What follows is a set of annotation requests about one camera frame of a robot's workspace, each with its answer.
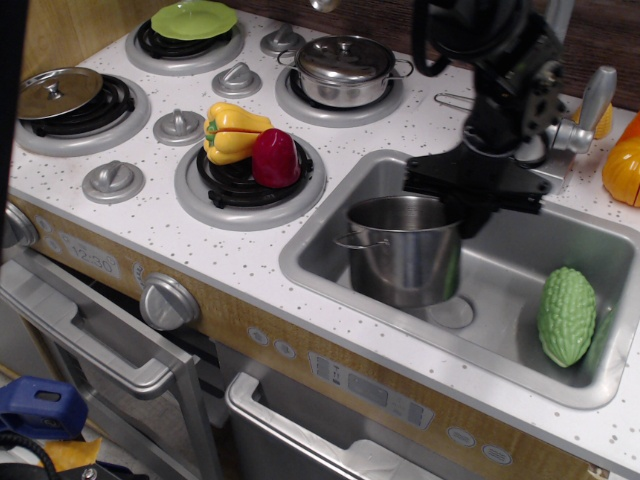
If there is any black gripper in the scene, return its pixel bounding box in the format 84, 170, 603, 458
403, 142, 551, 239

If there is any tall steel pot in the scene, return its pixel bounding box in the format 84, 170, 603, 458
334, 195, 463, 309

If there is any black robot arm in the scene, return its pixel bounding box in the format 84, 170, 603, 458
404, 1, 563, 239

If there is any silver sink basin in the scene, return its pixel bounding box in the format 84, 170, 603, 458
279, 150, 639, 409

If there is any small lidded steel pot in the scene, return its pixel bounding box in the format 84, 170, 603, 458
277, 35, 414, 108

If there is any steel pot lid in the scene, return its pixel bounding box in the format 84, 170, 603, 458
17, 67, 104, 120

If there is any green bitter gourd toy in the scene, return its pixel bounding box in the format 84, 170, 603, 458
537, 267, 597, 368

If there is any silver toy faucet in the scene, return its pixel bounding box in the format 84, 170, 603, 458
519, 0, 618, 196

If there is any orange pumpkin toy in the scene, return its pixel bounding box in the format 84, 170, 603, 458
602, 114, 639, 208

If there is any yellow corn toy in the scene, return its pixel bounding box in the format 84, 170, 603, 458
571, 103, 613, 140

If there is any red bell pepper toy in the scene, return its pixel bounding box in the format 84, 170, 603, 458
252, 128, 301, 188

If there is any front right stove burner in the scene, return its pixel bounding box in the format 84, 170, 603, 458
174, 138, 326, 231

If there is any yellow bell pepper toy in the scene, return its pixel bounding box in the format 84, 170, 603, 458
203, 102, 273, 166

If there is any grey stove knob back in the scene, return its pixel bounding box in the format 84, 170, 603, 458
260, 23, 306, 57

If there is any grey stove knob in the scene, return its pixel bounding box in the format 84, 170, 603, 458
211, 62, 262, 99
260, 23, 306, 57
153, 109, 205, 146
82, 160, 145, 204

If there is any grey stove knob upper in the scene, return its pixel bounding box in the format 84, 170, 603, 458
211, 62, 262, 99

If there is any silver dishwasher door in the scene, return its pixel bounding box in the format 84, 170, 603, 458
226, 367, 475, 479

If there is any grey stove knob middle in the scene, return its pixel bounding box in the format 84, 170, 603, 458
153, 109, 205, 146

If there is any silver oven dial right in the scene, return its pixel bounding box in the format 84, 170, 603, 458
139, 272, 200, 331

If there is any silver oven dial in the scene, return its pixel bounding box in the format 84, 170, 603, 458
139, 272, 200, 331
2, 202, 40, 248

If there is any green plastic plate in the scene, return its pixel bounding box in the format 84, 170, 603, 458
151, 1, 238, 41

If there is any grey stove knob front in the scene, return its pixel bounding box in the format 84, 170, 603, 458
82, 160, 145, 204

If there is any front left stove burner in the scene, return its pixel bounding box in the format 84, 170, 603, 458
14, 76, 151, 158

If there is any back left stove burner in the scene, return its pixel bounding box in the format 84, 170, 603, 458
125, 20, 244, 76

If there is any silver oven door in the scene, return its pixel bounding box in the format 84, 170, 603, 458
1, 251, 223, 479

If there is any silver oven dial left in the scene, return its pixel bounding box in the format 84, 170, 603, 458
2, 202, 40, 248

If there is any yellow tape piece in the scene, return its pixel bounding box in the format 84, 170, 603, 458
44, 437, 102, 472

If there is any blue clamp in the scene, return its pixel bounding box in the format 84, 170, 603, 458
1, 376, 88, 440

